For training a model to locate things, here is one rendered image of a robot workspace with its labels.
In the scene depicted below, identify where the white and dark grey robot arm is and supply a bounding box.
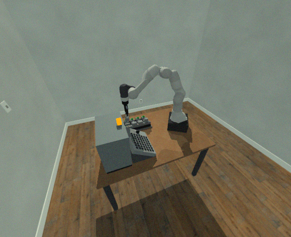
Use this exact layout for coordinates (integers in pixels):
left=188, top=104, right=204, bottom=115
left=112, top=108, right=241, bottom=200
left=119, top=65, right=187, bottom=123

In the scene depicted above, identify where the grey control cabinet with keypad desk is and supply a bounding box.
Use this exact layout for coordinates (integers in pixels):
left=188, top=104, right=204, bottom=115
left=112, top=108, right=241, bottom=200
left=95, top=112, right=156, bottom=174

